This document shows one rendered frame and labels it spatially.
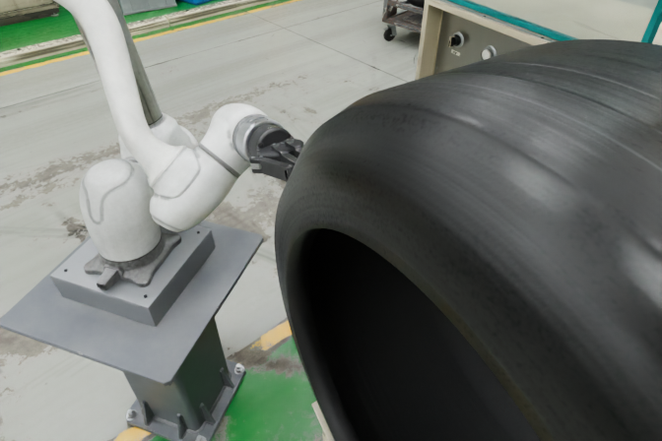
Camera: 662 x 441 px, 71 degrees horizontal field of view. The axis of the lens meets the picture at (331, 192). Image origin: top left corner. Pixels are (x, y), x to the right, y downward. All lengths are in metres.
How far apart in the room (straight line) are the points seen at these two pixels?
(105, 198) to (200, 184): 0.30
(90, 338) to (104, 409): 0.70
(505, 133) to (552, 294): 0.09
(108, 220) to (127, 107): 0.32
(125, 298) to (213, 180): 0.45
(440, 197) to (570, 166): 0.07
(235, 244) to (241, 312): 0.70
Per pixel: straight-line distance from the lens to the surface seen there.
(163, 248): 1.28
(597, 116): 0.29
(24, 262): 2.63
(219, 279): 1.31
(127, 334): 1.27
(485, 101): 0.30
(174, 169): 0.89
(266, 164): 0.72
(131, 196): 1.13
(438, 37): 1.36
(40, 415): 2.05
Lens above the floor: 1.62
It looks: 39 degrees down
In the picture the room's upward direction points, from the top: straight up
